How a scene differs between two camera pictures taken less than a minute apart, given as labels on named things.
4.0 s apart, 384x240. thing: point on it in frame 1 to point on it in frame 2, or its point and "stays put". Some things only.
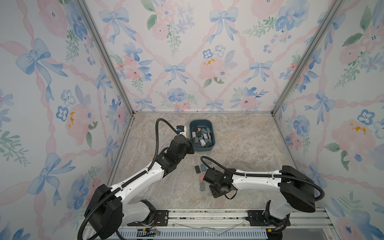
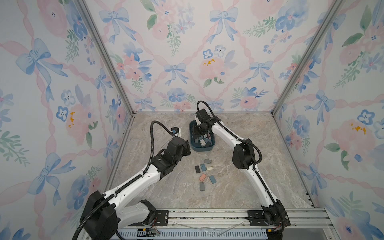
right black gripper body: [215, 190] to [199, 129]
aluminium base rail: [220, 224] stays put
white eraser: [202, 142] stays put
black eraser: [197, 169] stays put
